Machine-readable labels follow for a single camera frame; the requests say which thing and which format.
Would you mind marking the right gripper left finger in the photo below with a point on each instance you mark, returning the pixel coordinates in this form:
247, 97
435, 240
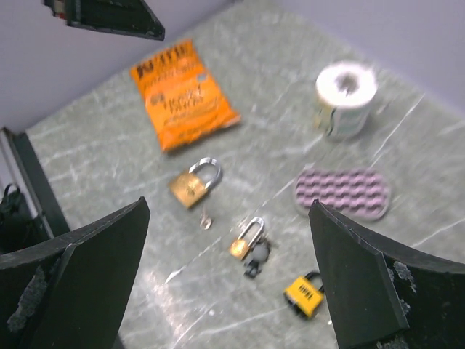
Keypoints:
72, 290

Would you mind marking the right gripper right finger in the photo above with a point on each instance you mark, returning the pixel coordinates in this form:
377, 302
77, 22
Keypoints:
384, 294

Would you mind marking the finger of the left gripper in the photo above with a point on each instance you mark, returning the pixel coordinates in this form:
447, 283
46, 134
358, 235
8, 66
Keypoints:
122, 17

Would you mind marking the white tape roll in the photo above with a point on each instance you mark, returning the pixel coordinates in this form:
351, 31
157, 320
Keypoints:
345, 92

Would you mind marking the orange potato chips bag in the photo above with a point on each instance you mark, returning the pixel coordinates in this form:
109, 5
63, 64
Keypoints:
181, 97

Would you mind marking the pink black zigzag sponge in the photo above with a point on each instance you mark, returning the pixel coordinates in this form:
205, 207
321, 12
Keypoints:
359, 193

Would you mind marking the large brass padlock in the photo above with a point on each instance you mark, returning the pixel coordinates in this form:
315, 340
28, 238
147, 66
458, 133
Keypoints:
188, 188

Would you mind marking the small brass padlock with keys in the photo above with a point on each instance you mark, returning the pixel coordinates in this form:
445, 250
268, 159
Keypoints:
252, 247

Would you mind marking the silver key with ring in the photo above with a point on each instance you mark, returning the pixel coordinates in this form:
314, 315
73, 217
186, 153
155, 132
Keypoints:
206, 221

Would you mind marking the yellow padlock black shackle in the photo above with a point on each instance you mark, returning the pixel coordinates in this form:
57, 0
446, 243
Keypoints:
303, 296

